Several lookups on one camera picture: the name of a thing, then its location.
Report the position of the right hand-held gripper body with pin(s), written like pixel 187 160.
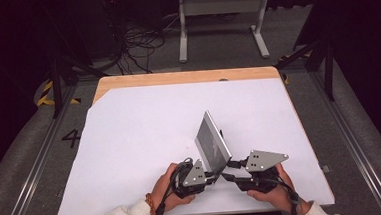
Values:
pixel 265 159

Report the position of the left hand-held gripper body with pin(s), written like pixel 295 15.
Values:
pixel 196 177

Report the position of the person's left hand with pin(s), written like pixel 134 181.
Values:
pixel 161 189

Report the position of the person's right hand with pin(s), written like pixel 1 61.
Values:
pixel 284 195

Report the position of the white table cover sheet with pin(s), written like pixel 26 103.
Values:
pixel 139 124

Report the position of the yellow black hazard tape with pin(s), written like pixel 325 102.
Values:
pixel 287 80
pixel 44 96

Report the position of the black metal stand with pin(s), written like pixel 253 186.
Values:
pixel 328 72
pixel 56 85

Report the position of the small grey floor bracket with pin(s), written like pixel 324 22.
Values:
pixel 326 169

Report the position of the aluminium floor rail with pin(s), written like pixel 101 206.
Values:
pixel 354 144
pixel 35 163

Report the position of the white metal stand frame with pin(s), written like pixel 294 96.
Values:
pixel 220 6

